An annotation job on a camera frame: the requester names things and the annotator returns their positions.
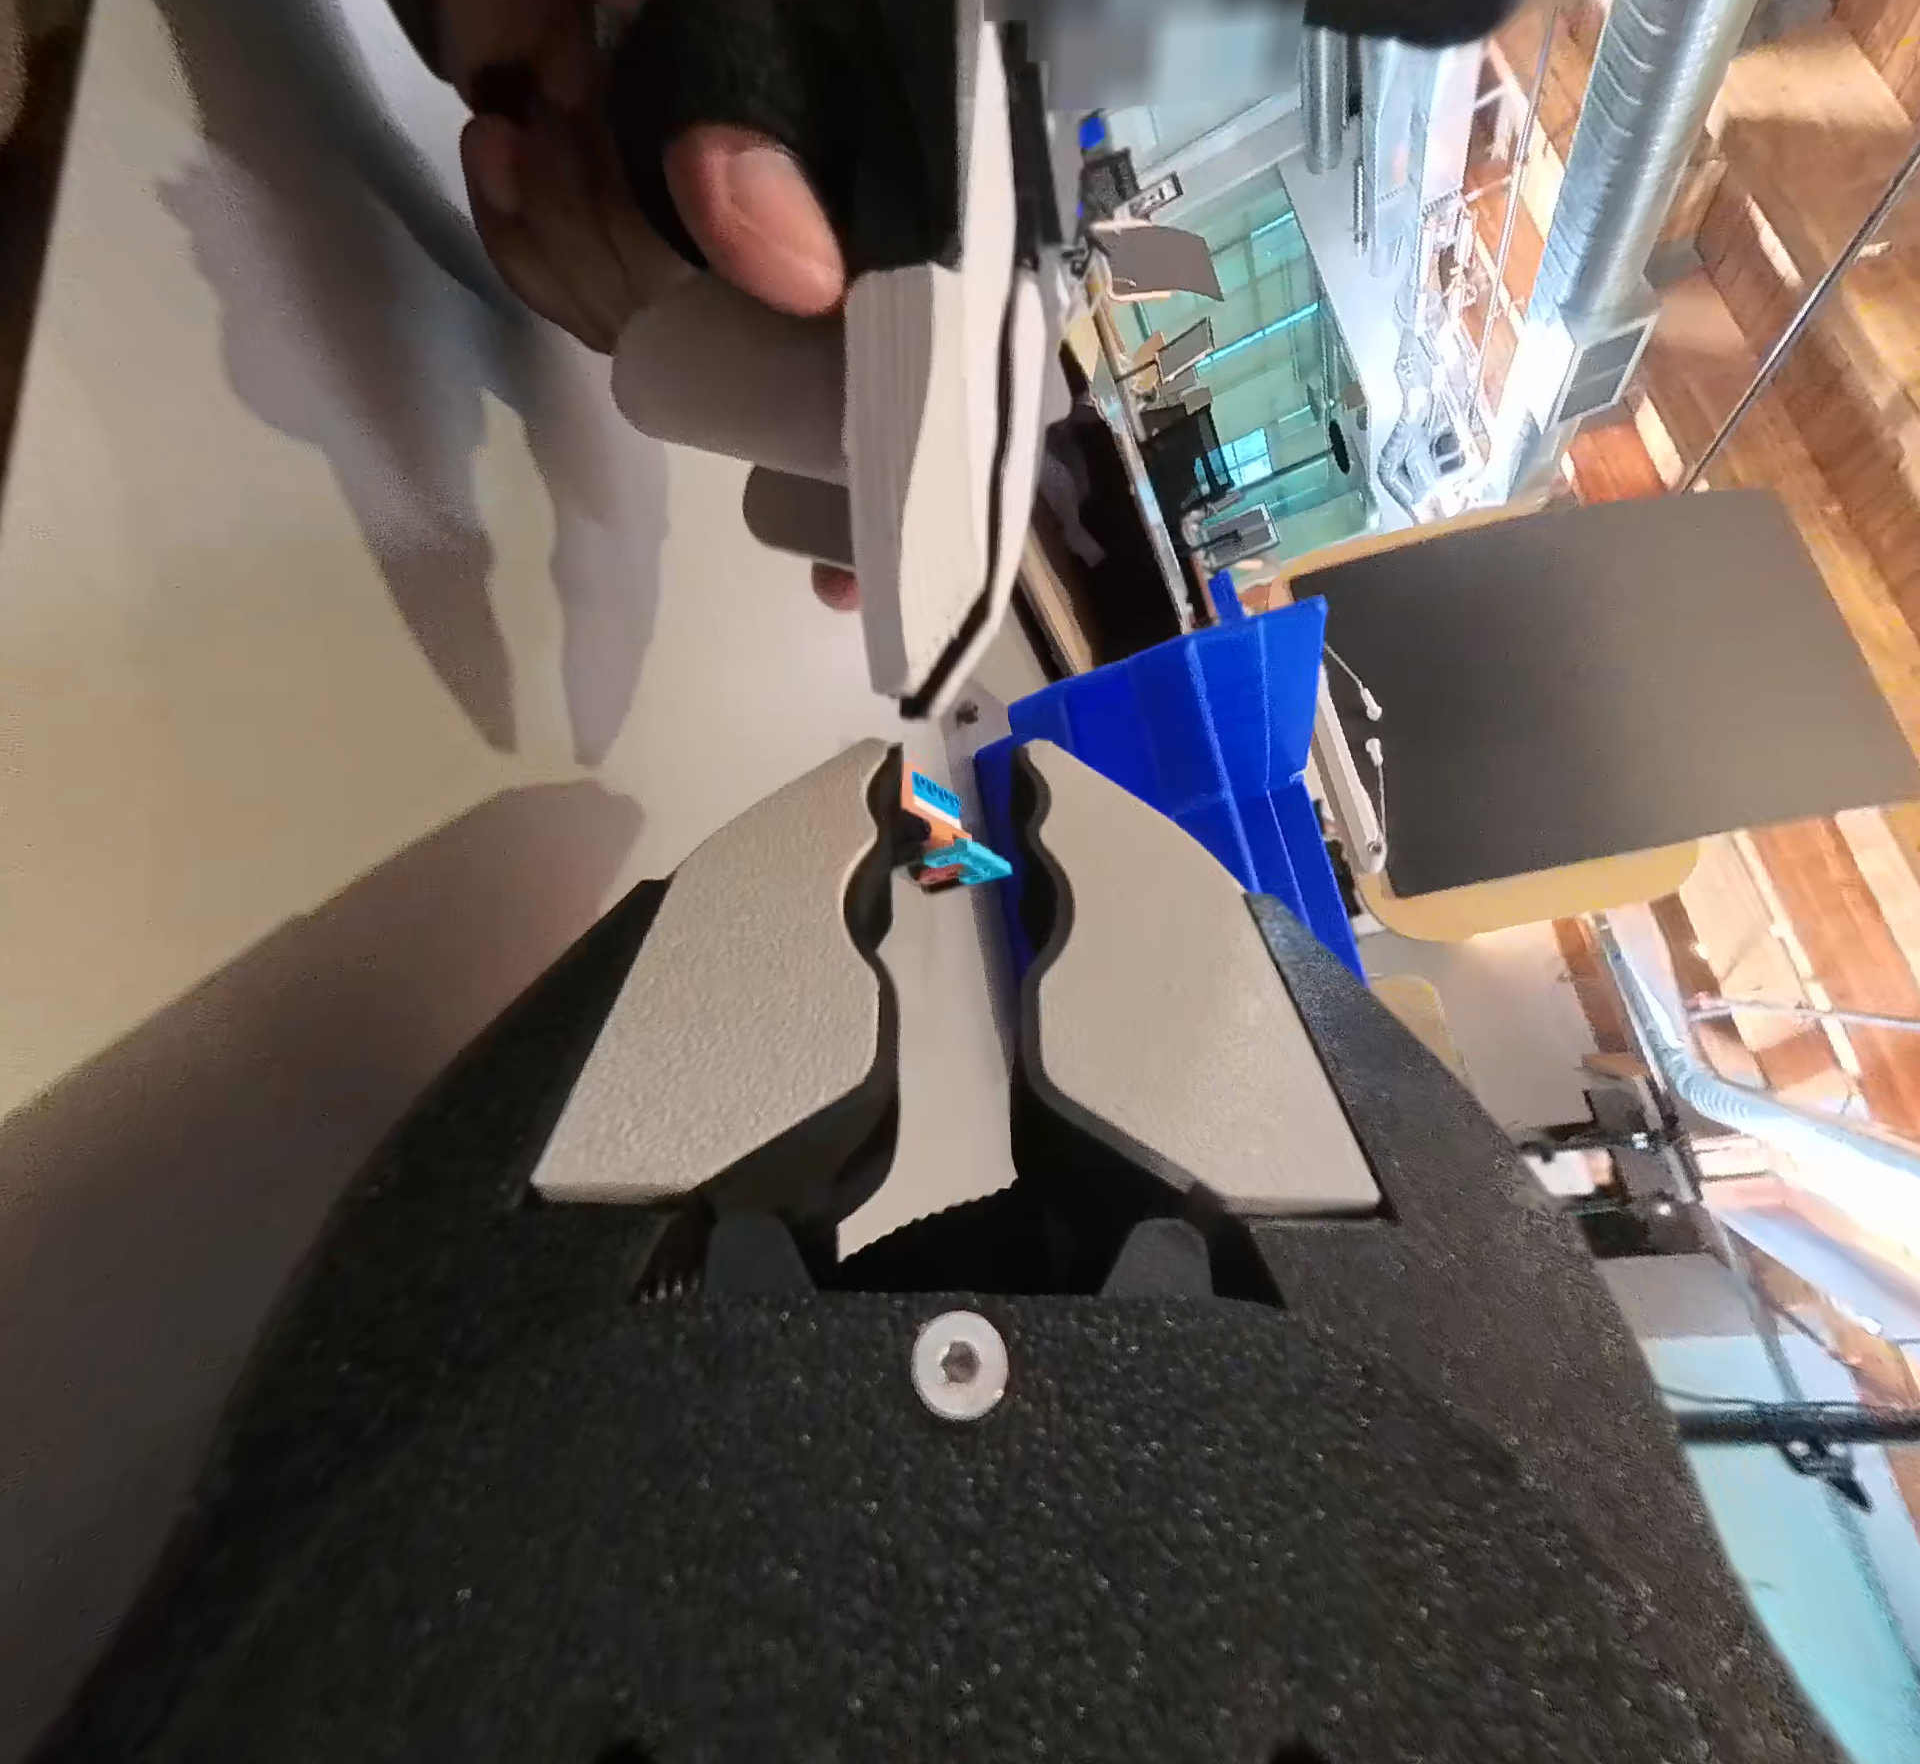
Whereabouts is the black panel with wooden edge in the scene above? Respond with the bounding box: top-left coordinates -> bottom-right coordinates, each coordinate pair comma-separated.
1284,490 -> 1920,942

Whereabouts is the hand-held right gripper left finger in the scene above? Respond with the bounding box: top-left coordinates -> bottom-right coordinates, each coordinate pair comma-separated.
531,738 -> 908,1262

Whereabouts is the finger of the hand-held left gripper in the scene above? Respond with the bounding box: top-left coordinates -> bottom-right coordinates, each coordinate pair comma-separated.
900,263 -> 1064,731
843,100 -> 1044,707

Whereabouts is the person's left hand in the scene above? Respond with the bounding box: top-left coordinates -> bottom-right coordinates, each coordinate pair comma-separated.
429,0 -> 877,613

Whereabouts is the silver ventilation duct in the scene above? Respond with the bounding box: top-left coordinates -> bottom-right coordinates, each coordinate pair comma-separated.
1584,917 -> 1920,1285
1499,0 -> 1812,500

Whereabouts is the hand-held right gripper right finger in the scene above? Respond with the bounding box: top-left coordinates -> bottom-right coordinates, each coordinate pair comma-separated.
1013,738 -> 1387,1232

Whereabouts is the blue plastic bin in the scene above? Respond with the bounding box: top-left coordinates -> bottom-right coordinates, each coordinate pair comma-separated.
1005,594 -> 1369,980

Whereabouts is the teal toy brick red cross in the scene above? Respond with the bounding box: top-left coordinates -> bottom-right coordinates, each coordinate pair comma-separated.
888,761 -> 1013,899

